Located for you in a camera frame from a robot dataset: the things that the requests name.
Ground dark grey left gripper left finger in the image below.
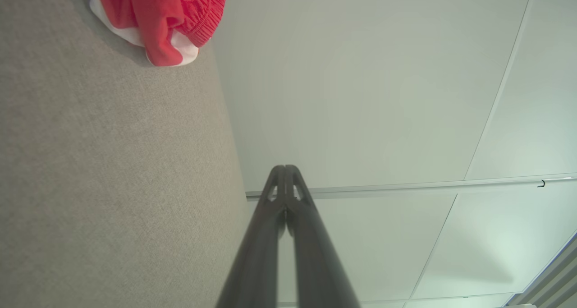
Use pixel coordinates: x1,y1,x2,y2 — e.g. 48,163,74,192
216,165,286,308

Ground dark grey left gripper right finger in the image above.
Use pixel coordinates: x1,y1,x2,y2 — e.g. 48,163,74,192
285,165,361,308

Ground red Bulls 23 shorts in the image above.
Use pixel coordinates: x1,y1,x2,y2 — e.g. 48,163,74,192
89,0,229,67

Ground grey metal partition post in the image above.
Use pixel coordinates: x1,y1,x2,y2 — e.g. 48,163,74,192
246,176,577,201

